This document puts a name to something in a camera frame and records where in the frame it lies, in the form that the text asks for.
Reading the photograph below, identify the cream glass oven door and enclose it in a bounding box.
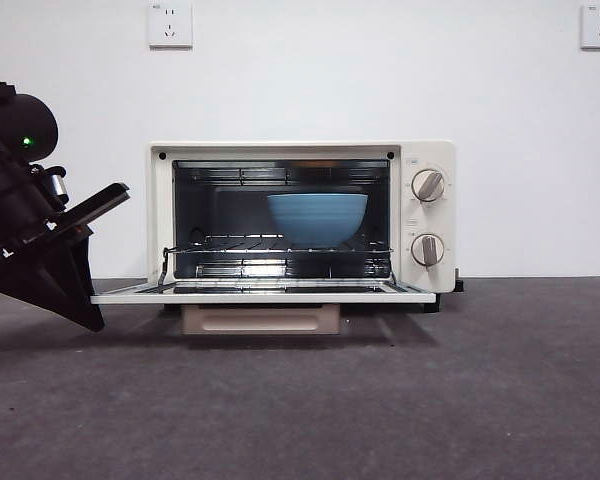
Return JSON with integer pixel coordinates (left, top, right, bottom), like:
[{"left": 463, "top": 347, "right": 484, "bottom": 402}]
[{"left": 90, "top": 247, "right": 437, "bottom": 337}]

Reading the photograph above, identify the blue ribbed bowl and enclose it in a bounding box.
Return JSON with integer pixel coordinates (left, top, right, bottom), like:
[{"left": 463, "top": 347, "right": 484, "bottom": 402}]
[{"left": 266, "top": 193, "right": 370, "bottom": 250}]

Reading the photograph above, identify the cream oven knob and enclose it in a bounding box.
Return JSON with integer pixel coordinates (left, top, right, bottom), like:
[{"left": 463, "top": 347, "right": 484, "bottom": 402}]
[
  {"left": 410, "top": 233, "right": 446, "bottom": 272},
  {"left": 410, "top": 169, "right": 446, "bottom": 204}
]

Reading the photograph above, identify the cream Toshiba toaster oven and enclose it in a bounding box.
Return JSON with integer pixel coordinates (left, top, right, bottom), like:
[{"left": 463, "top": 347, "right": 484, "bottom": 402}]
[{"left": 146, "top": 140, "right": 466, "bottom": 314}]

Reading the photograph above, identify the metal wire oven rack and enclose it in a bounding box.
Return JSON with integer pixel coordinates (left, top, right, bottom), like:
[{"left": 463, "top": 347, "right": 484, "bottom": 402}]
[{"left": 167, "top": 233, "right": 395, "bottom": 264}]

